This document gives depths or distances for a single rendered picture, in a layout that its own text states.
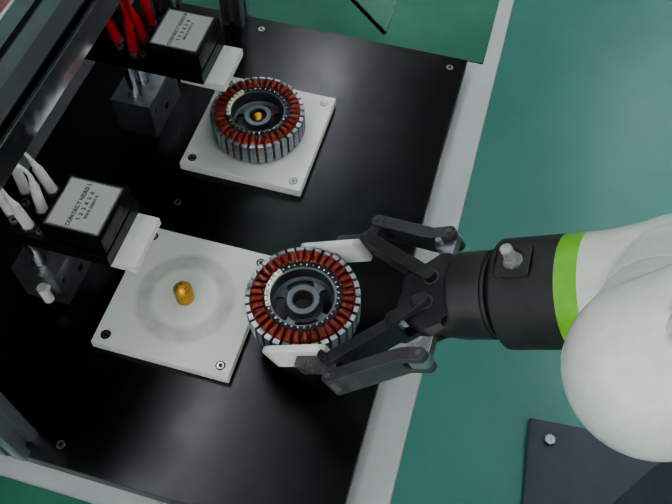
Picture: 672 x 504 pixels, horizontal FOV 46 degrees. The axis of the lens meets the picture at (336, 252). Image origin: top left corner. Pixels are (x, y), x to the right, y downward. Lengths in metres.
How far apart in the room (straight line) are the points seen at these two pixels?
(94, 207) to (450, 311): 0.34
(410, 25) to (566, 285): 0.63
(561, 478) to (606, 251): 1.05
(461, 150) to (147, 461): 0.52
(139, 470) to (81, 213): 0.25
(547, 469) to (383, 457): 0.84
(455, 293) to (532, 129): 1.44
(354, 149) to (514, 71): 1.27
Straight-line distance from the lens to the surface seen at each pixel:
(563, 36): 2.32
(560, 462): 1.63
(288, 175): 0.93
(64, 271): 0.87
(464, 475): 1.60
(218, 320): 0.84
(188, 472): 0.79
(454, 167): 0.99
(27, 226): 0.79
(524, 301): 0.62
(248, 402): 0.81
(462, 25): 1.16
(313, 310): 0.76
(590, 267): 0.60
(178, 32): 0.90
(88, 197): 0.77
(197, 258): 0.88
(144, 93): 0.98
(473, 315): 0.65
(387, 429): 0.82
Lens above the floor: 1.52
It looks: 58 degrees down
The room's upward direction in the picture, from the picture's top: straight up
